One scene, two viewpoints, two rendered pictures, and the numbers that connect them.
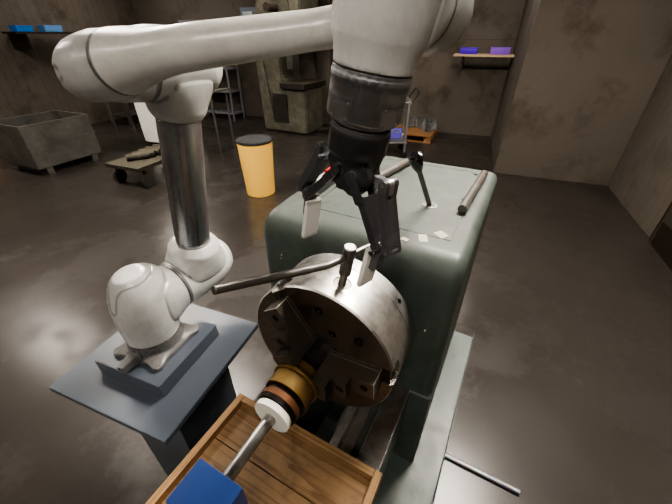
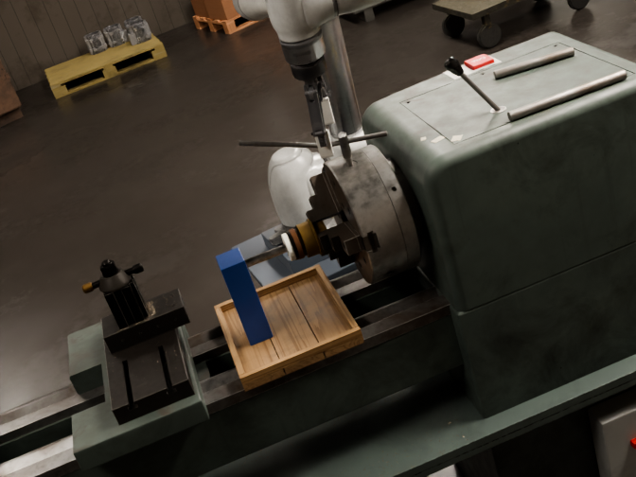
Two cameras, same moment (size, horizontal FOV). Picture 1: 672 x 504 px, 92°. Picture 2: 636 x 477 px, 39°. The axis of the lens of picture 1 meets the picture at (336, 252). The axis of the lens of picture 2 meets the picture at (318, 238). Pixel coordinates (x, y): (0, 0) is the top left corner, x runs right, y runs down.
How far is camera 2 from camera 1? 1.74 m
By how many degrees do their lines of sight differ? 47
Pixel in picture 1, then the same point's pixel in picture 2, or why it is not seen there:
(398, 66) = (291, 38)
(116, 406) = (262, 271)
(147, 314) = (290, 191)
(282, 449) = (319, 303)
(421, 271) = (415, 167)
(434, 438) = (528, 412)
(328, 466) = (337, 320)
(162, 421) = not seen: hidden behind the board
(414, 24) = (287, 24)
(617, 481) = not seen: outside the picture
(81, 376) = (252, 246)
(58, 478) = not seen: hidden behind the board
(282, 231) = (367, 124)
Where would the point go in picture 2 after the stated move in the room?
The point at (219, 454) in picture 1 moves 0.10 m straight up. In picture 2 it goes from (283, 294) to (272, 262)
